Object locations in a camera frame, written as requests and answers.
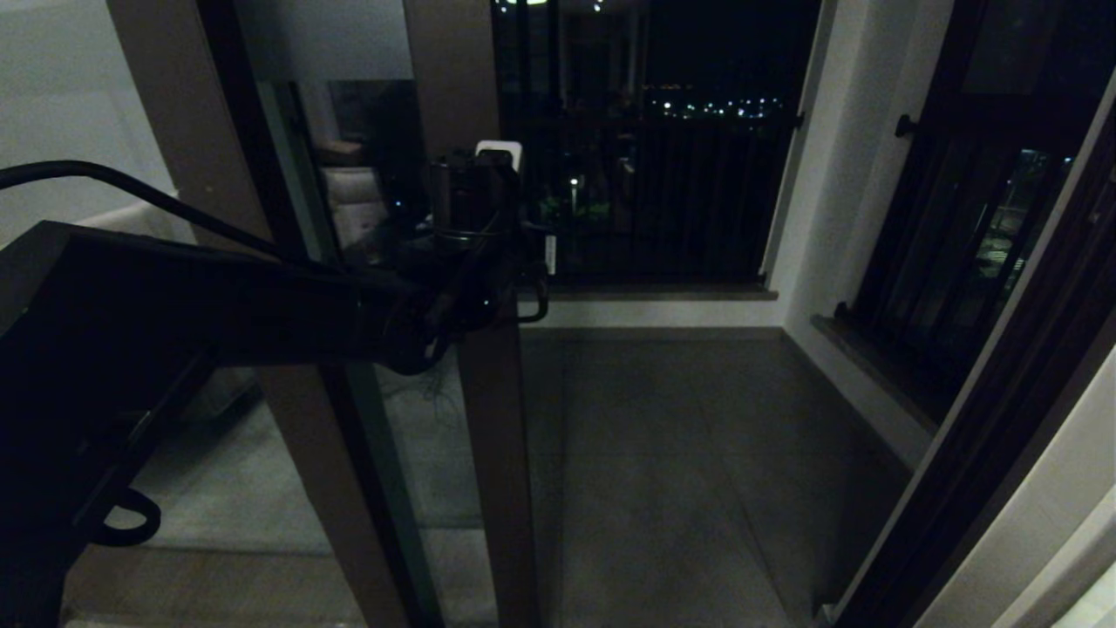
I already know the dark stone balcony ledge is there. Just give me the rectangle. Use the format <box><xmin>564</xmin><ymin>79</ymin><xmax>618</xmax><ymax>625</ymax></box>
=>
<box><xmin>541</xmin><ymin>288</ymin><xmax>779</xmax><ymax>305</ymax></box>

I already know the light grey rug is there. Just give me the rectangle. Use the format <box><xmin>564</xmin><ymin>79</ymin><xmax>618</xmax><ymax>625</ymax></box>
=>
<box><xmin>131</xmin><ymin>397</ymin><xmax>339</xmax><ymax>557</ymax></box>

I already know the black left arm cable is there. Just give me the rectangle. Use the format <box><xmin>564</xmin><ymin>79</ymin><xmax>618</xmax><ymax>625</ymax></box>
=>
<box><xmin>0</xmin><ymin>160</ymin><xmax>350</xmax><ymax>276</ymax></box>

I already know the brown framed sliding glass door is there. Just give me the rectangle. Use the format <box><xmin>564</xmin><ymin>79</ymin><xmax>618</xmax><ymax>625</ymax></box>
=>
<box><xmin>218</xmin><ymin>0</ymin><xmax>546</xmax><ymax>628</ymax></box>

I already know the dark brown door jamb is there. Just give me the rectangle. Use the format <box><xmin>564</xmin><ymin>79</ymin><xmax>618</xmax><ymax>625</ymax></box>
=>
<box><xmin>824</xmin><ymin>83</ymin><xmax>1116</xmax><ymax>628</ymax></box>

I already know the black metal balcony railing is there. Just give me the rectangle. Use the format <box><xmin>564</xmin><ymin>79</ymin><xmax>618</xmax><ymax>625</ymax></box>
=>
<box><xmin>497</xmin><ymin>109</ymin><xmax>805</xmax><ymax>290</ymax></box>

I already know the brown framed fixed glass panel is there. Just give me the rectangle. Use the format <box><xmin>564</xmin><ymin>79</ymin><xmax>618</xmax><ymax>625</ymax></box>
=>
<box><xmin>0</xmin><ymin>0</ymin><xmax>412</xmax><ymax>628</ymax></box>

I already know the dark stone window sill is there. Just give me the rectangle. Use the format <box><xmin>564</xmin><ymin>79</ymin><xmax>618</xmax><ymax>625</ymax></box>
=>
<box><xmin>811</xmin><ymin>314</ymin><xmax>947</xmax><ymax>439</ymax></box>

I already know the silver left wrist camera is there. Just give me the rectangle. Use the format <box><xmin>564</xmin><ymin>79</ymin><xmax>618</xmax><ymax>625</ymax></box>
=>
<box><xmin>473</xmin><ymin>140</ymin><xmax>524</xmax><ymax>174</ymax></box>

